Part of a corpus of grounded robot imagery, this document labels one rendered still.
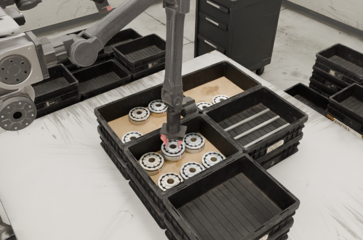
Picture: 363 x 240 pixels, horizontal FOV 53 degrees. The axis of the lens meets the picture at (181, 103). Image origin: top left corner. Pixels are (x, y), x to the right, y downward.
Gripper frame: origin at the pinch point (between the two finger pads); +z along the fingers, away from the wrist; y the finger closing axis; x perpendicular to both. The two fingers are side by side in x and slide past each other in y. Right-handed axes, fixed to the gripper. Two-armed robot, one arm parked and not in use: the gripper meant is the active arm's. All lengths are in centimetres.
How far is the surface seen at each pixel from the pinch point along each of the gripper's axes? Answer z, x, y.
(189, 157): 6.0, -0.3, -7.5
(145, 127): 6.4, -15.2, 17.0
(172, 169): 6.1, 7.9, -1.6
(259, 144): -4.4, -4.5, -35.4
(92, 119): 20, -29, 51
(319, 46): 86, -276, -107
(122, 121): 6.6, -17.1, 29.0
